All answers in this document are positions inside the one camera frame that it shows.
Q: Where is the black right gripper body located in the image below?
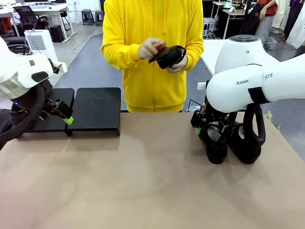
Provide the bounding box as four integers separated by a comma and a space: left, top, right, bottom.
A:
203, 101, 231, 120

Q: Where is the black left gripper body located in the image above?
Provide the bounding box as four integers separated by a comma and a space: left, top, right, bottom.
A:
9, 81, 52, 120

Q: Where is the black leather shoe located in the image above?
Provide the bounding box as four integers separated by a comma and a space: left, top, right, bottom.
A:
226, 123, 262, 165
156, 45, 187, 70
202, 123, 228, 165

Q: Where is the brown shoe brush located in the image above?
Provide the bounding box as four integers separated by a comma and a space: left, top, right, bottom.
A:
149, 46, 173, 64

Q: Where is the person's right forearm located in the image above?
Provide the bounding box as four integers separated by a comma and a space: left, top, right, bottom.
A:
101, 40, 143, 70

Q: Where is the person's left forearm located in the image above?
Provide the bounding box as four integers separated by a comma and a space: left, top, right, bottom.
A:
184, 35, 205, 72

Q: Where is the black metal shoe stand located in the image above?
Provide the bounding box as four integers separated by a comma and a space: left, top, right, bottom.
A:
18, 88, 75, 139
64, 87, 122, 138

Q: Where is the person's left hand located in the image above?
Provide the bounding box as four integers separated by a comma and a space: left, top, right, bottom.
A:
166, 54, 188, 74

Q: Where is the person's right hand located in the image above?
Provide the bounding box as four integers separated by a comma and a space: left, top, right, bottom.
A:
138, 37, 167, 60

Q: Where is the yellow hoodie torso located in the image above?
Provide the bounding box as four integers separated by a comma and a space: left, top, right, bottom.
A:
101, 0, 205, 113

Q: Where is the white table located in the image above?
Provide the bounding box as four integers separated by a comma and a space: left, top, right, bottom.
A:
202, 39, 286, 77

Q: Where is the white dehumidifier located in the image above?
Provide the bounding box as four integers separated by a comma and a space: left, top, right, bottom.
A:
24, 30, 59, 63

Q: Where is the black office chair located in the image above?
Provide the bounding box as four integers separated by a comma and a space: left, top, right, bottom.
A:
13, 6, 50, 33
0, 35, 31, 55

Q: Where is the black computer tower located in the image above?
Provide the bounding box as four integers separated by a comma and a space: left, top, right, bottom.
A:
49, 24, 65, 43

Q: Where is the white computer case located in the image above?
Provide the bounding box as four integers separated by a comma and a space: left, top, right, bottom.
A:
203, 17, 216, 39

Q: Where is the black draped desk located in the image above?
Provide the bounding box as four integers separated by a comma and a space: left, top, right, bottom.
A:
212, 1, 253, 40

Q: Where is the grey storage bin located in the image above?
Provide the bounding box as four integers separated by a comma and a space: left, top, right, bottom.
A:
263, 36, 278, 50

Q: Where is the grey plastic stool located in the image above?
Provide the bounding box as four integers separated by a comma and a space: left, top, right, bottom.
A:
95, 10, 105, 26
81, 9, 93, 26

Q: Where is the white office desk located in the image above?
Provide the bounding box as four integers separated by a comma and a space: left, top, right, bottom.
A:
0, 2, 77, 44

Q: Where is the person in red top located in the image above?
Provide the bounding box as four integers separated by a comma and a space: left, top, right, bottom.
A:
254, 0, 279, 43

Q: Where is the person in cream top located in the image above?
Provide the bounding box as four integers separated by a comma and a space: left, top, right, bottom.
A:
271, 0, 290, 29

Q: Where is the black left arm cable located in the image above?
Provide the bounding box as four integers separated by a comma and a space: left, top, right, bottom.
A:
0, 84, 46, 145

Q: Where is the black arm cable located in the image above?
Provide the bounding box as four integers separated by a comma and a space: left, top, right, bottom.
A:
0, 84, 46, 145
243, 103, 266, 146

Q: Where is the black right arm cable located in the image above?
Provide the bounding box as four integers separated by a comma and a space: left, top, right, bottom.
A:
243, 103, 266, 146

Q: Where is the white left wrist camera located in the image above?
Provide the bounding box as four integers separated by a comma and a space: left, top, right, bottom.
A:
47, 59, 68, 74

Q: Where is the black velcro strap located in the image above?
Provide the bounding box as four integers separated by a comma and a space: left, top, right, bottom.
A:
247, 86, 272, 105

